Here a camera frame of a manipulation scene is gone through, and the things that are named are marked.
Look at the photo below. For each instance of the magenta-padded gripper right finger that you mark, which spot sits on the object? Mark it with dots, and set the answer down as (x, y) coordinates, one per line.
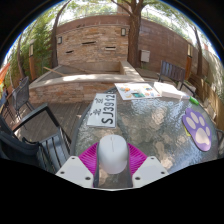
(150, 168)

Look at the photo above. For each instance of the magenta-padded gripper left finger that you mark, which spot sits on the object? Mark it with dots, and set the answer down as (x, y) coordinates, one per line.
(75, 168)

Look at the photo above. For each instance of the purple paw-shaped mouse pad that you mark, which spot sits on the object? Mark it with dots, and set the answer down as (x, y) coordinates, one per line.
(197, 128)

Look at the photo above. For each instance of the small yellow note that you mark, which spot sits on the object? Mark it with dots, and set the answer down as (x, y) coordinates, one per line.
(185, 130)

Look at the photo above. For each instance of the black metal armchair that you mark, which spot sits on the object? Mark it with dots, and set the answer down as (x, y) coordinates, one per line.
(20, 146)

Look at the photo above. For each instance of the white license plate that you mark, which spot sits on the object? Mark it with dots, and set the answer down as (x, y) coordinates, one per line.
(101, 111)

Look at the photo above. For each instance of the black mesh armchair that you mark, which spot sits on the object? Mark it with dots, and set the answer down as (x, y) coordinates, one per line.
(221, 143)

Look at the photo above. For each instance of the colourful printed booklet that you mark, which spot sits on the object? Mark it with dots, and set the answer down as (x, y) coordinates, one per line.
(136, 90)

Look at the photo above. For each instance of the white tissue packet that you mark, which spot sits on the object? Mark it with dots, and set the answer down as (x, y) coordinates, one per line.
(185, 96)

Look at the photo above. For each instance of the stone raised bed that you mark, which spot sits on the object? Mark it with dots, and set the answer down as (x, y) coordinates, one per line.
(66, 88)

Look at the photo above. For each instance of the green packet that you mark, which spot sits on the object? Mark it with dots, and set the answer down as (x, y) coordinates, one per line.
(194, 100)

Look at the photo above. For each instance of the black mesh chair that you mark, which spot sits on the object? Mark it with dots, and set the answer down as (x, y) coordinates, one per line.
(21, 95)

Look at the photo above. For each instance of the wooden stick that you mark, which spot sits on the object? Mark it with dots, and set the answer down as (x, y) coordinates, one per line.
(53, 71)

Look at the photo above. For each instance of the thin tree trunk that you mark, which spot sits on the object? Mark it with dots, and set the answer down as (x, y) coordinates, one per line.
(54, 43)
(199, 56)

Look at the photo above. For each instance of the thick tree trunk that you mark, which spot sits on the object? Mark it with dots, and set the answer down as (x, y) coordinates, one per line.
(134, 36)

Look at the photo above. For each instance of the wooden lamp post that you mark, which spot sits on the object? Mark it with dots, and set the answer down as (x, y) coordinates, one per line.
(190, 63)
(32, 63)

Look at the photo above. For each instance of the grey wall box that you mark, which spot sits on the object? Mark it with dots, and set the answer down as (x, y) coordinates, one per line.
(145, 56)

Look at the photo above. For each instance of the black wall lamp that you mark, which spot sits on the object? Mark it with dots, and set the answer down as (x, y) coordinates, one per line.
(59, 40)
(123, 31)

